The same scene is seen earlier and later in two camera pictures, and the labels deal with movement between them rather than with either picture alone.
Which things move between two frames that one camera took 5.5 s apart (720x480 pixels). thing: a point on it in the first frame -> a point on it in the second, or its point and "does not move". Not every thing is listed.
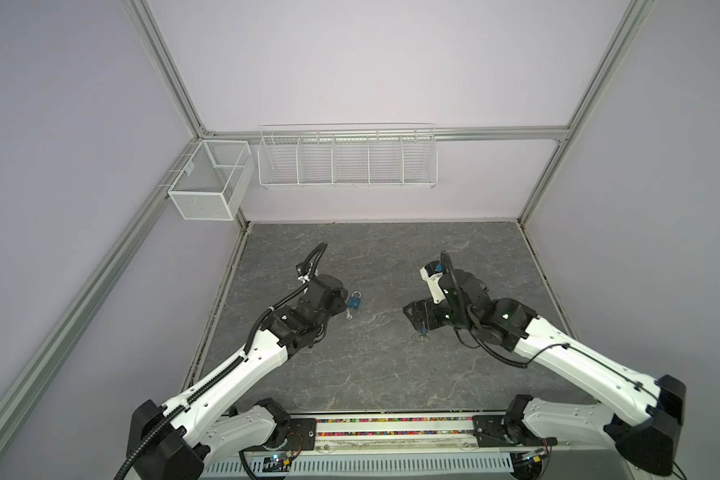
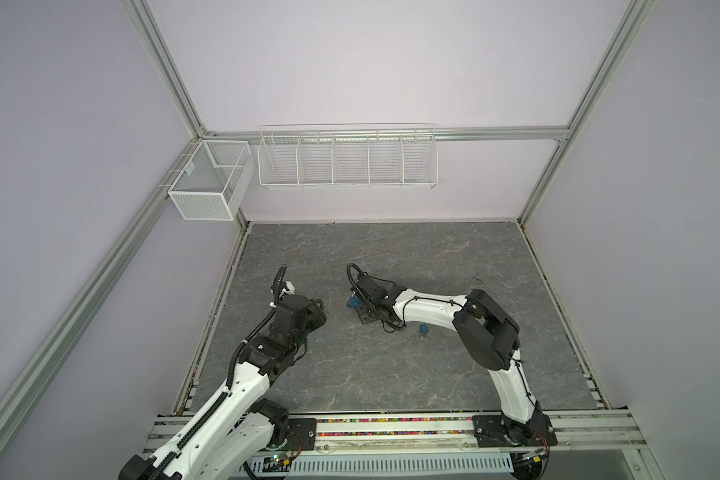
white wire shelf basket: [312, 156] does not move
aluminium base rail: [404, 435] does not move
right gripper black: [420, 307] -> [363, 317]
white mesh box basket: [216, 182] does not move
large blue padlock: [354, 302] does not move
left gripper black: [341, 306] -> [316, 313]
